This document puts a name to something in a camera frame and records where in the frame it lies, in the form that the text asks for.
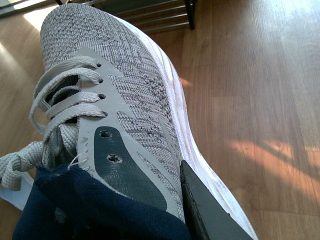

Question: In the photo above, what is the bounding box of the grey knit sneaker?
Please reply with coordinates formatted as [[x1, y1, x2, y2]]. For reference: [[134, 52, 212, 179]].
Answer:
[[0, 3, 257, 240]]

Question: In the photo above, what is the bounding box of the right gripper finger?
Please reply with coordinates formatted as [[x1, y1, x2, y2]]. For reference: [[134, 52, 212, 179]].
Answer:
[[180, 160, 252, 240]]

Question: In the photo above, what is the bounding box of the black metal shoe rack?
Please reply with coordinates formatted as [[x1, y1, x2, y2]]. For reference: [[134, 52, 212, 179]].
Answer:
[[56, 0, 198, 33]]

